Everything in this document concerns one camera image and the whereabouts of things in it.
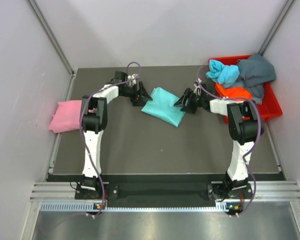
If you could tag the grey slotted cable duct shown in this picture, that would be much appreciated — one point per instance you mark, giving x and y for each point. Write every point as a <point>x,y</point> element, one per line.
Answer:
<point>93,207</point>

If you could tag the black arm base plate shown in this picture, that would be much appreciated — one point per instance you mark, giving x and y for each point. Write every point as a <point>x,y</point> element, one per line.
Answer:
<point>168,191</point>

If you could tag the pink folded t shirt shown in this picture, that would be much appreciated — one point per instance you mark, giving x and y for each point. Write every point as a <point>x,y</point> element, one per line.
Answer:
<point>66,117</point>

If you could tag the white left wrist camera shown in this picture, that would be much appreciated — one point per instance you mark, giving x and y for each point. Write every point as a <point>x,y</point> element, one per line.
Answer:
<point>132,79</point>

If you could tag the grey blue t shirt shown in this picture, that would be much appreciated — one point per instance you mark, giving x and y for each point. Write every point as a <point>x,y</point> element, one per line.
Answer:
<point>253,73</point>

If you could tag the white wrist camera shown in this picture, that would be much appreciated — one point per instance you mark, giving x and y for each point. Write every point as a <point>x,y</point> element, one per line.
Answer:
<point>132,79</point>
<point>197,87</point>

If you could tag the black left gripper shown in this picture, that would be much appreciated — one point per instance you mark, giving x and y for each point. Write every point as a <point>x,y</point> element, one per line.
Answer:
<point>136,100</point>

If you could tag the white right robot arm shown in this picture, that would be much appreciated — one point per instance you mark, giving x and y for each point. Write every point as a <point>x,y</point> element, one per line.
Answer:
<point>245,128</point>

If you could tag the light blue t shirt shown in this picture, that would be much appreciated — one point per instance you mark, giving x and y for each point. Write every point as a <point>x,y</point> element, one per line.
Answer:
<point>225,75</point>

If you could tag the orange t shirt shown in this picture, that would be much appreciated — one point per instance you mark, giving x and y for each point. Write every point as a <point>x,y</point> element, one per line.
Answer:
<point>235,92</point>

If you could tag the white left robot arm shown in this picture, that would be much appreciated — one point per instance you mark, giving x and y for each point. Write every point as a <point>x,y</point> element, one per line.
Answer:
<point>94,119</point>

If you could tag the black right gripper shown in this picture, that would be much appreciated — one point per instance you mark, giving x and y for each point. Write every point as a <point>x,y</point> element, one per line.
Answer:
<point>188,94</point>

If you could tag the teal t shirt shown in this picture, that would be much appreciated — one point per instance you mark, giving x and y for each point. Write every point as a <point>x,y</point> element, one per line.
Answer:
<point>162,107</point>

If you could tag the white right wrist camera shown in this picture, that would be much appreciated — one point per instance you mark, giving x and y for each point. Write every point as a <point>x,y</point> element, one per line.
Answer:
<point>197,87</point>

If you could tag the red plastic bin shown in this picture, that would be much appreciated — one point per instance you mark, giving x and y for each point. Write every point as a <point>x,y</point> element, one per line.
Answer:
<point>270,107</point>

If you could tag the aluminium frame rail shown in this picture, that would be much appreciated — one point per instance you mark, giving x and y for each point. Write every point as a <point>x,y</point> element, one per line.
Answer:
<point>264,191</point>

